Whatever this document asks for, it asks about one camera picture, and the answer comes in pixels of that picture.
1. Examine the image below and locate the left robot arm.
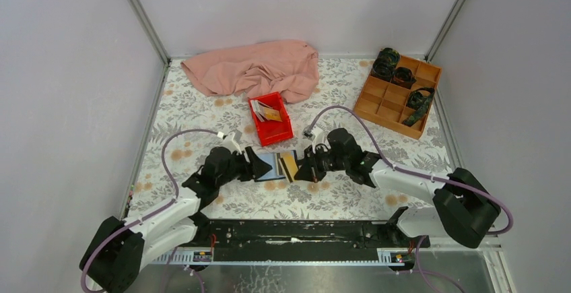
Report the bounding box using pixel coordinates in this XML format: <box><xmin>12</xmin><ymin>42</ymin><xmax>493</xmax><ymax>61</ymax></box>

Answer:
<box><xmin>79</xmin><ymin>147</ymin><xmax>273</xmax><ymax>292</ymax></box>

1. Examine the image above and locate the rolled dark belt top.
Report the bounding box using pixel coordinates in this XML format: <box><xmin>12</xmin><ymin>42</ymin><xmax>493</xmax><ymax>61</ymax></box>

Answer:
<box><xmin>370</xmin><ymin>47</ymin><xmax>401</xmax><ymax>82</ymax></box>

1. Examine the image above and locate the rolled dark belt middle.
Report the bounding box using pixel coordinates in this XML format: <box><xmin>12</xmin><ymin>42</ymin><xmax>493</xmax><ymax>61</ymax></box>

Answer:
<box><xmin>391</xmin><ymin>67</ymin><xmax>416</xmax><ymax>90</ymax></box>

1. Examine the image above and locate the camouflage strap in tray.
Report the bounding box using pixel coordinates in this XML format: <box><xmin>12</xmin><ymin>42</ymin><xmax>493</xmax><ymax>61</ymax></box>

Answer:
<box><xmin>401</xmin><ymin>87</ymin><xmax>436</xmax><ymax>127</ymax></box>

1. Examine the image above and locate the red plastic bin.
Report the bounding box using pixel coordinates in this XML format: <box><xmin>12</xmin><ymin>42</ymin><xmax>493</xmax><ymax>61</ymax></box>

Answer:
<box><xmin>248</xmin><ymin>92</ymin><xmax>294</xmax><ymax>147</ymax></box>

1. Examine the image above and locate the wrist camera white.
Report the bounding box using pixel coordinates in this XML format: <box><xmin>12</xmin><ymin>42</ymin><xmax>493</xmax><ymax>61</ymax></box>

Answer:
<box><xmin>217</xmin><ymin>131</ymin><xmax>242</xmax><ymax>153</ymax></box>
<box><xmin>302</xmin><ymin>126</ymin><xmax>326</xmax><ymax>151</ymax></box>

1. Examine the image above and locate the wooden compartment tray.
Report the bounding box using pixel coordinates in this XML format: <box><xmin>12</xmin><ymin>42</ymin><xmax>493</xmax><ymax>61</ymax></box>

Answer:
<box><xmin>354</xmin><ymin>55</ymin><xmax>442</xmax><ymax>139</ymax></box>

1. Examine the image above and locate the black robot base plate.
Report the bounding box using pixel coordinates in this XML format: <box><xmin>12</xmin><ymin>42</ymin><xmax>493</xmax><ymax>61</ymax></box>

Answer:
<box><xmin>182</xmin><ymin>219</ymin><xmax>430</xmax><ymax>263</ymax></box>

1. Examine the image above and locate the rolled dark belt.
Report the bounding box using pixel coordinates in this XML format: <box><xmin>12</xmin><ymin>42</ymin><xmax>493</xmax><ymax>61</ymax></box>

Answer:
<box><xmin>391</xmin><ymin>67</ymin><xmax>416</xmax><ymax>90</ymax></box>
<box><xmin>370</xmin><ymin>47</ymin><xmax>401</xmax><ymax>82</ymax></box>

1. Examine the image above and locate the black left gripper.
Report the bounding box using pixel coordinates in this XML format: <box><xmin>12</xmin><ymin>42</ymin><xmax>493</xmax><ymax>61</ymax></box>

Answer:
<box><xmin>217</xmin><ymin>148</ymin><xmax>273</xmax><ymax>189</ymax></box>

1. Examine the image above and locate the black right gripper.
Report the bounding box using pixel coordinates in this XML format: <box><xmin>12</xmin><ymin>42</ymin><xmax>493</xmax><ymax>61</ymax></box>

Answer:
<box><xmin>294</xmin><ymin>143</ymin><xmax>349</xmax><ymax>183</ymax></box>

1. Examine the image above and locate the gold magnetic stripe card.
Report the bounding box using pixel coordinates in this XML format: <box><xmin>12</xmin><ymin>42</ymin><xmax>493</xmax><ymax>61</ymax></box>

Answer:
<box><xmin>277</xmin><ymin>150</ymin><xmax>298</xmax><ymax>183</ymax></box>

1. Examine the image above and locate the stack of cards in bin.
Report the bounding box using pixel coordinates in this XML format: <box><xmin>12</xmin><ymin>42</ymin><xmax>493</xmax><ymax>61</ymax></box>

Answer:
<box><xmin>250</xmin><ymin>99</ymin><xmax>268</xmax><ymax>122</ymax></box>

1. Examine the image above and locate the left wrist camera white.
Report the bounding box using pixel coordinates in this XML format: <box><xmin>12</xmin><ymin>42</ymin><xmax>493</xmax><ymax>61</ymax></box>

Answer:
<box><xmin>217</xmin><ymin>131</ymin><xmax>242</xmax><ymax>153</ymax></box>

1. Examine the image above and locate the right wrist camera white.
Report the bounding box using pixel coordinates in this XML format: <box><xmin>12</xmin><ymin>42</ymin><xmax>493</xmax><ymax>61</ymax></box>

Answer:
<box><xmin>302</xmin><ymin>126</ymin><xmax>326</xmax><ymax>151</ymax></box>

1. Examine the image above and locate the gold VIP card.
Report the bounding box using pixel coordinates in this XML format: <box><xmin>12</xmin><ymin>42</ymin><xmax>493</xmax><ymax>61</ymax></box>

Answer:
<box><xmin>262</xmin><ymin>107</ymin><xmax>282</xmax><ymax>122</ymax></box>

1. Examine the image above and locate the pink cloth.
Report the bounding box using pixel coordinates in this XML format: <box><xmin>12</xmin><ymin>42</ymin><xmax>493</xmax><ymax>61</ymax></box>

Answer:
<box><xmin>181</xmin><ymin>40</ymin><xmax>319</xmax><ymax>103</ymax></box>

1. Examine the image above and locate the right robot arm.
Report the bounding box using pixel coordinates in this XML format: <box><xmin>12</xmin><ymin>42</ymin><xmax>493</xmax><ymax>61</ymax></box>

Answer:
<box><xmin>294</xmin><ymin>127</ymin><xmax>500</xmax><ymax>249</ymax></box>

